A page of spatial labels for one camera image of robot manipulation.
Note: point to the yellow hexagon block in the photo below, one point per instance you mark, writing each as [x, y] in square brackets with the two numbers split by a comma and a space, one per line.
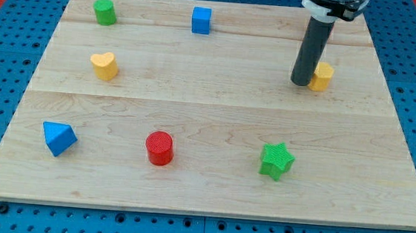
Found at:
[321, 77]

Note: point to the yellow heart block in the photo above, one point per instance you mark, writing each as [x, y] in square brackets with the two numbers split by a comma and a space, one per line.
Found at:
[104, 65]

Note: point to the red cylinder block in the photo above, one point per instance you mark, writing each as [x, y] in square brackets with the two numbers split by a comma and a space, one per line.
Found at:
[160, 150]

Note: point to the light wooden board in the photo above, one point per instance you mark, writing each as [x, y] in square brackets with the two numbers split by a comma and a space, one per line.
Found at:
[221, 97]

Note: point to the green star block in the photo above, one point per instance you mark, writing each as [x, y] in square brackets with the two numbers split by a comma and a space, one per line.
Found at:
[275, 160]

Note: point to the blue cube block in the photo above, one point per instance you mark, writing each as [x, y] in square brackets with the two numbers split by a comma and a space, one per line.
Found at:
[201, 20]

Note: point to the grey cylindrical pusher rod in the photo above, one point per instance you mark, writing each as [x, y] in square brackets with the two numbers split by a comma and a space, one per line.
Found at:
[311, 49]

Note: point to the green cylinder block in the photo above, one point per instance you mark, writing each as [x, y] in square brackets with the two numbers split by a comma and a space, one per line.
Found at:
[104, 11]

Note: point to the blue triangle block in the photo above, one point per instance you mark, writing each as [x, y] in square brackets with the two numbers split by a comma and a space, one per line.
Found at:
[58, 137]

